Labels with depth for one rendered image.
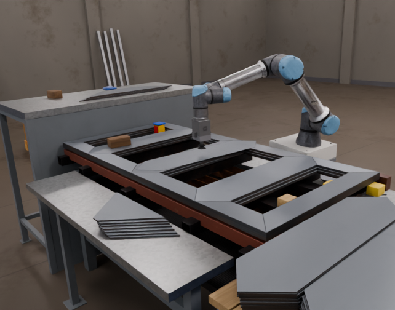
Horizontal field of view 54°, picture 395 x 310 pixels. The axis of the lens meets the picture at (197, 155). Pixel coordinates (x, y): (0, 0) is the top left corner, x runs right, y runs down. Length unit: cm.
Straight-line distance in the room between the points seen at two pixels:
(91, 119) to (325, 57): 999
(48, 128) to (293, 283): 181
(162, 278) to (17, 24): 852
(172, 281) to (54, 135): 150
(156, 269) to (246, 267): 32
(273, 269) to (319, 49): 1122
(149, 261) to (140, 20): 949
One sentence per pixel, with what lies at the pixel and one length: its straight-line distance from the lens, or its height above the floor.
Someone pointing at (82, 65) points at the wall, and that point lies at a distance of 981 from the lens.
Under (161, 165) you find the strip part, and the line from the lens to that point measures 184.
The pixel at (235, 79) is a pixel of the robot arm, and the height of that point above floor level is 120.
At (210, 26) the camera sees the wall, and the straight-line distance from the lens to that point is 1181.
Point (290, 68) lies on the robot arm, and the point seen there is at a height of 125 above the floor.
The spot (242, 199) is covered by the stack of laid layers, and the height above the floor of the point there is 84.
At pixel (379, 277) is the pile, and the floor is 85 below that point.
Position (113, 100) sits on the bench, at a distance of 260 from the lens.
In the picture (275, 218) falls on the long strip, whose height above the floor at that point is 85.
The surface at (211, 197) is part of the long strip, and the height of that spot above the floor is 85.
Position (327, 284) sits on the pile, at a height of 85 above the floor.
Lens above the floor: 143
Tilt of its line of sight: 17 degrees down
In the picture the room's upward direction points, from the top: 2 degrees counter-clockwise
